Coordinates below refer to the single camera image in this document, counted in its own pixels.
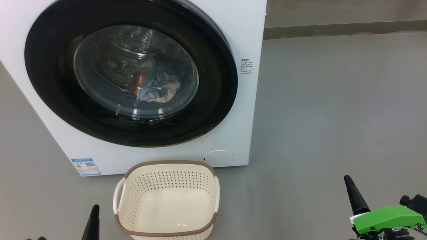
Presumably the white front-load washing machine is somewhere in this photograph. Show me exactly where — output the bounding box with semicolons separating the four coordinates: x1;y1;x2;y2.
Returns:
0;0;268;177

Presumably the blue energy label sticker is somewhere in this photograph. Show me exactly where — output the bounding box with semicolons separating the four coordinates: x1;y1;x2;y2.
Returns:
71;158;102;177

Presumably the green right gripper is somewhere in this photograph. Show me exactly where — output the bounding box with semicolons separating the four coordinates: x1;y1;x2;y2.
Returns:
344;175;427;240

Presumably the blue patterned garment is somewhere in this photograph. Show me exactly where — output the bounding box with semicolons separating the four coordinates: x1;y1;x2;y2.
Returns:
137;63;182;102

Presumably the cream garment with orange print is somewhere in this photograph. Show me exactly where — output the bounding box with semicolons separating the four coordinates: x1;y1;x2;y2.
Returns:
130;72;182;104

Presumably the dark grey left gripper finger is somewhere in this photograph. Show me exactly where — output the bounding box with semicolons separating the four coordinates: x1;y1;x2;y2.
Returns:
81;205;100;240

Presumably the washing machine round door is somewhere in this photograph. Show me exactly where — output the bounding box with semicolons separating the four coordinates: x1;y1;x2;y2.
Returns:
24;0;239;148

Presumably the cream perforated laundry basket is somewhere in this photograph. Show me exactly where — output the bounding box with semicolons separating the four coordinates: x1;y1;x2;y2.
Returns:
113;160;220;240

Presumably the steel washing machine drum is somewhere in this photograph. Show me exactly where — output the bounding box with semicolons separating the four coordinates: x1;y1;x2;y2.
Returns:
74;25;199;119

